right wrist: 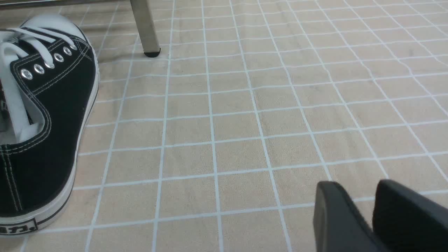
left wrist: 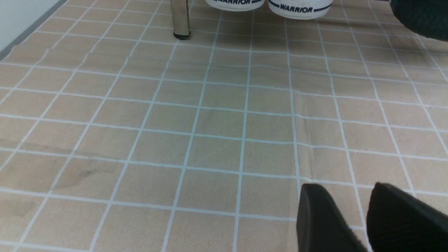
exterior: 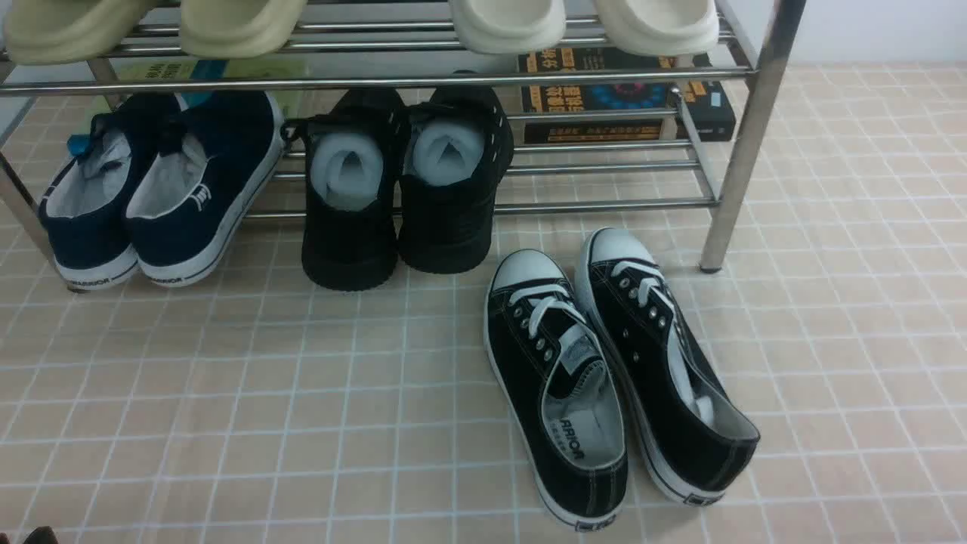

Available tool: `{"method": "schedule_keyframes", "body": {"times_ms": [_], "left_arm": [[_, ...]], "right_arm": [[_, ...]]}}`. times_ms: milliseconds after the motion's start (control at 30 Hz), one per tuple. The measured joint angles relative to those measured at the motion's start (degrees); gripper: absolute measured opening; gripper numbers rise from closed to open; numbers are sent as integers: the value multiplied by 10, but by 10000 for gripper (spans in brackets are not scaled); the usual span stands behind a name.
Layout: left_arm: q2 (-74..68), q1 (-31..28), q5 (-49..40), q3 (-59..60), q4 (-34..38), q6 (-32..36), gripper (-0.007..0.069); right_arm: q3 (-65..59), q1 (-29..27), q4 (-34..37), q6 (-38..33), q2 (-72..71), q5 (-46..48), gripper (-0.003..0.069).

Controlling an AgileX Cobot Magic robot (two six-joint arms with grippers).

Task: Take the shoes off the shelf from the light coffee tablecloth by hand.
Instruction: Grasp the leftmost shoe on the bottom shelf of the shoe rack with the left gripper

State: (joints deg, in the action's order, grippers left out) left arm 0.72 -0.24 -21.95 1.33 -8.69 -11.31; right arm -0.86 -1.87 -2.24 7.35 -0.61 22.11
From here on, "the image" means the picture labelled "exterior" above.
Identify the black orange book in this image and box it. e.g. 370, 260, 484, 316
517, 46, 737, 144

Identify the beige slipper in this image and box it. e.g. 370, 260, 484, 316
2, 1, 159, 66
179, 0, 307, 59

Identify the cream slipper far right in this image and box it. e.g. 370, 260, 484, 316
594, 0, 721, 57

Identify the black sneaker right on rack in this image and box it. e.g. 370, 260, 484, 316
398, 85, 515, 274

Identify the navy canvas shoe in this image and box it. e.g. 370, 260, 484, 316
39, 92, 187, 292
125, 91, 286, 288

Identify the cream slipper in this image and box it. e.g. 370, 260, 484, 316
449, 0, 567, 54
594, 0, 721, 57

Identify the green blue book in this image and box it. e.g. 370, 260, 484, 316
66, 55, 310, 157

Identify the black white canvas sneaker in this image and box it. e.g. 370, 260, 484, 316
483, 249, 629, 533
576, 227, 761, 506

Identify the black sneaker left on rack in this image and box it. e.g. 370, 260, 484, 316
283, 88, 410, 292

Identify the black sneaker on rack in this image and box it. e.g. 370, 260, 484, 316
283, 88, 410, 292
398, 85, 515, 274

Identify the black white canvas sneaker right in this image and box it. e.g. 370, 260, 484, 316
576, 227, 761, 506

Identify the black white canvas sneaker left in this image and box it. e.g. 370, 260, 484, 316
483, 249, 629, 533

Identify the beige slipper far left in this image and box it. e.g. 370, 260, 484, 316
2, 1, 159, 66

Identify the silver metal shoe rack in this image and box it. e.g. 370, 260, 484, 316
2, 1, 805, 274

